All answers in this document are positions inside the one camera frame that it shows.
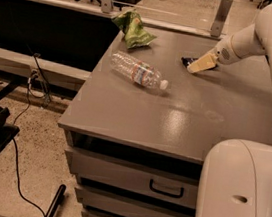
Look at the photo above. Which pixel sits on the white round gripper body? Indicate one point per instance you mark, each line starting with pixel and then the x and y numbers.
pixel 221 54

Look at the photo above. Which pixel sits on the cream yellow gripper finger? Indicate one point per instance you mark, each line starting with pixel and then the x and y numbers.
pixel 207 61

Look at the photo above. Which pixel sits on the dark blue snack bar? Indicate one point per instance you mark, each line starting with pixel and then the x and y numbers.
pixel 186 61

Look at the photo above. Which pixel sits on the clear plastic water bottle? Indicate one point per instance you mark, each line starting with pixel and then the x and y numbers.
pixel 137 71

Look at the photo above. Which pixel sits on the green chip bag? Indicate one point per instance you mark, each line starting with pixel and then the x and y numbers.
pixel 130 23

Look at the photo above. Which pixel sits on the grey drawer cabinet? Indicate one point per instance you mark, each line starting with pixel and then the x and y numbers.
pixel 120 135

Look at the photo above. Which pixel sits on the metal railing post right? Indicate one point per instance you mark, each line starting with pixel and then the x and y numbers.
pixel 221 15

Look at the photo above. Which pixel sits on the black drawer handle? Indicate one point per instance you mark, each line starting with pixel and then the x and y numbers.
pixel 167 191

